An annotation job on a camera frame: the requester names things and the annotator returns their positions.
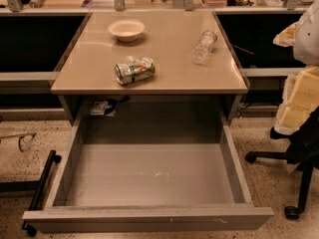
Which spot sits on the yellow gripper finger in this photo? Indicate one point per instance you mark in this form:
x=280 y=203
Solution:
x=286 y=37
x=300 y=98

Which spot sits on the crushed green 7up can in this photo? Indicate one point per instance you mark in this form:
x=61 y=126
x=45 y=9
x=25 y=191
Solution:
x=134 y=71

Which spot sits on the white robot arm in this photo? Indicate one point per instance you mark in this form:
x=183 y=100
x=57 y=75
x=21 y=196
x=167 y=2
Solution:
x=305 y=48

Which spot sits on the open grey top drawer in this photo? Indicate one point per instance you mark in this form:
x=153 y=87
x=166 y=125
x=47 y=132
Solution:
x=143 y=171

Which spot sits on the grey cabinet with tan top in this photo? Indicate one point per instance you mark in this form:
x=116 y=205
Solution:
x=169 y=37

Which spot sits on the black office chair base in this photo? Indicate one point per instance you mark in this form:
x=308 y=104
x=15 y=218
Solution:
x=303 y=151

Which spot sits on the clear plastic water bottle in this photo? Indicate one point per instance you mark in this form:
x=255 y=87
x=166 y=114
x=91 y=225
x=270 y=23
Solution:
x=202 y=50

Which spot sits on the white paper bowl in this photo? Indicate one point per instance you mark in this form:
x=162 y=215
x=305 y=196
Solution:
x=126 y=30

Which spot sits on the white tag inside cabinet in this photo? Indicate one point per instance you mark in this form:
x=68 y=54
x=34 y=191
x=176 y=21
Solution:
x=98 y=108

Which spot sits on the black drawer handle bar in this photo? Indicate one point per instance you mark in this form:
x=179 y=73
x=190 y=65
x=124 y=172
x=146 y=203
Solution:
x=53 y=157

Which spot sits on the metal wire floor stand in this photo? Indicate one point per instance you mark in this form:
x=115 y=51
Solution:
x=19 y=137

